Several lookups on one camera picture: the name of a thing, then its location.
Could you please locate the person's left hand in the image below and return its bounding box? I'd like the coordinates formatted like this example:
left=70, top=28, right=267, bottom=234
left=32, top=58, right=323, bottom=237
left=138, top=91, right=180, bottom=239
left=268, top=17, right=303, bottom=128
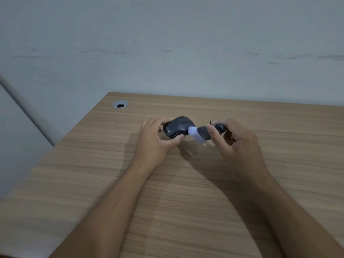
left=131, top=117, right=186, bottom=173

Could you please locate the person's right hand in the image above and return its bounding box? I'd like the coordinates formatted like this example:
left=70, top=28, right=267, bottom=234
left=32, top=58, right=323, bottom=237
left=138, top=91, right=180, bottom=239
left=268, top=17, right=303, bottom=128
left=206, top=118, right=270, bottom=183

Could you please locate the black computer mouse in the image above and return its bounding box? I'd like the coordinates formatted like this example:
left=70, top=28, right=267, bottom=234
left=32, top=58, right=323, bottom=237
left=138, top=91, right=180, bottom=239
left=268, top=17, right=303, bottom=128
left=163, top=116, right=197, bottom=139

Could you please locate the person's right forearm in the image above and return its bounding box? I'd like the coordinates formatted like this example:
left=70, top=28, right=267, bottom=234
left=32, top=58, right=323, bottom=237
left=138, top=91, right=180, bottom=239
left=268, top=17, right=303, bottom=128
left=249, top=170, right=344, bottom=258

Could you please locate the person's left forearm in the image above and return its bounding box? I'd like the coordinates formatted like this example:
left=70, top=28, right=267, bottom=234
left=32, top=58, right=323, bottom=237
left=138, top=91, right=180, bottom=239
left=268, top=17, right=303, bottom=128
left=48, top=162, right=159, bottom=258

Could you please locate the white wall pipe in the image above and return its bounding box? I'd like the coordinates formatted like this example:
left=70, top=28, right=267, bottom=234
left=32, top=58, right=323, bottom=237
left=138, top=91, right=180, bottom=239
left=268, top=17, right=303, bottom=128
left=0, top=75, right=64, bottom=147

